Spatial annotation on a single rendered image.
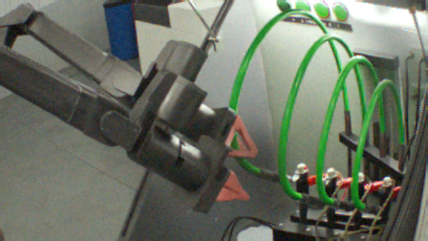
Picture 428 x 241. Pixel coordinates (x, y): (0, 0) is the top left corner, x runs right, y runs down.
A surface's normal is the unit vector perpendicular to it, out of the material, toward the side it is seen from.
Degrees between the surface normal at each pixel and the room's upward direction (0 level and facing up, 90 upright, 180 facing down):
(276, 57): 90
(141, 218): 90
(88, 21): 90
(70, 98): 73
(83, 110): 86
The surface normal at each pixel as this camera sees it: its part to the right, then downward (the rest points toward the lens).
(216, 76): 0.72, 0.12
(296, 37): -0.67, 0.34
